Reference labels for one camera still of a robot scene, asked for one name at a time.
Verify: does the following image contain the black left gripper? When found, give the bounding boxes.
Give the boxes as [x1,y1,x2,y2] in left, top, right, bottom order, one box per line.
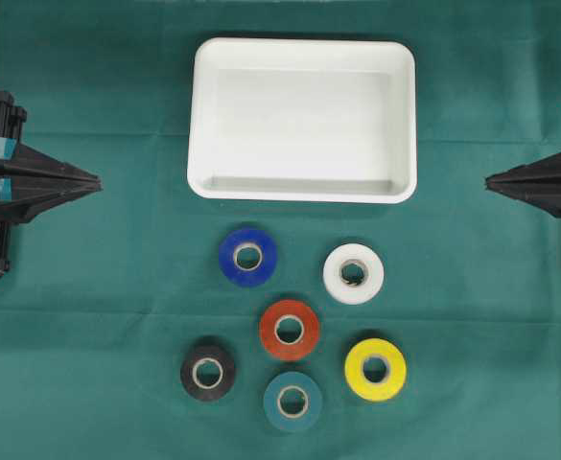
[0,91,102,273]

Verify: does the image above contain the white tape roll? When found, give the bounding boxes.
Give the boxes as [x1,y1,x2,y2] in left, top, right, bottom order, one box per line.
[322,243,385,305]

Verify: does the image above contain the blue tape roll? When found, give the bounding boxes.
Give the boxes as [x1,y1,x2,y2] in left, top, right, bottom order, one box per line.
[219,227,278,288]

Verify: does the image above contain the white plastic tray case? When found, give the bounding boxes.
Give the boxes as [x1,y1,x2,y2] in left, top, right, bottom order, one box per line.
[187,37,418,204]

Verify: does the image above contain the yellow tape roll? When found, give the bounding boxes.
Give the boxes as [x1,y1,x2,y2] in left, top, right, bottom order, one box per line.
[344,338,408,403]

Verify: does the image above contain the black tape roll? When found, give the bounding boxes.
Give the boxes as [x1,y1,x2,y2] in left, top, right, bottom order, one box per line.
[180,340,237,403]

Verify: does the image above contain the red tape roll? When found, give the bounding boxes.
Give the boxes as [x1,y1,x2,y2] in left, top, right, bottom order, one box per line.
[259,299,320,361]

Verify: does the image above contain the teal green tape roll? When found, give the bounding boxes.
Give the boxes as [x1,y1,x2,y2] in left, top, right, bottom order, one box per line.
[263,371,323,433]

